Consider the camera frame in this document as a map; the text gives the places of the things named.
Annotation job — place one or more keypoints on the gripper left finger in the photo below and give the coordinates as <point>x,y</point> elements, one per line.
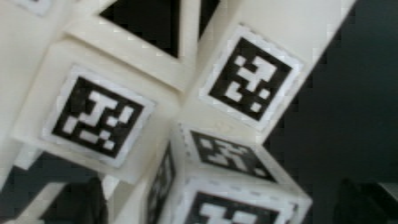
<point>68,203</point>

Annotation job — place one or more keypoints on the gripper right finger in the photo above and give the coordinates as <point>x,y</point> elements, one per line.
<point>367,204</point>

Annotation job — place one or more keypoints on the white cube leg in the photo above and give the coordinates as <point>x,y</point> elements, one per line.
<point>221,184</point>

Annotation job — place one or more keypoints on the white chair back frame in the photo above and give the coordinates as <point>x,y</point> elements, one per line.
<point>120,66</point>

